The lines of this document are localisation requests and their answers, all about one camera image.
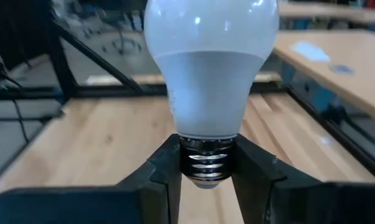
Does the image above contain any grey round desk grommet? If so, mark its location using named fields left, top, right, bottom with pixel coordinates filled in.
left=328, top=63, right=355, bottom=76

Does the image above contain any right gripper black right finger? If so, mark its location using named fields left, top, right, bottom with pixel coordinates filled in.
left=231, top=133, right=375, bottom=224

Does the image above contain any black hanging cable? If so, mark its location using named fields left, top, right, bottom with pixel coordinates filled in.
left=11, top=99, right=30, bottom=144

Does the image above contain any black office chair base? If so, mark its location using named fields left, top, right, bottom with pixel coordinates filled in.
left=81, top=18, right=144, bottom=57

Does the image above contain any white frosted lightbulb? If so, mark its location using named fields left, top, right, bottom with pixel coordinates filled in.
left=143, top=0, right=280, bottom=190

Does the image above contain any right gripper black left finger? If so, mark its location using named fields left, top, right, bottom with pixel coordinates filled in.
left=0, top=133, right=182, bottom=224

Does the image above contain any plain beige office desk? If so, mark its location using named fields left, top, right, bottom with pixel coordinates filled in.
left=277, top=1, right=375, bottom=25

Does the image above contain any beige office desk with grommet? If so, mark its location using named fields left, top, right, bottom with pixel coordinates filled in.
left=272, top=29, right=375, bottom=124

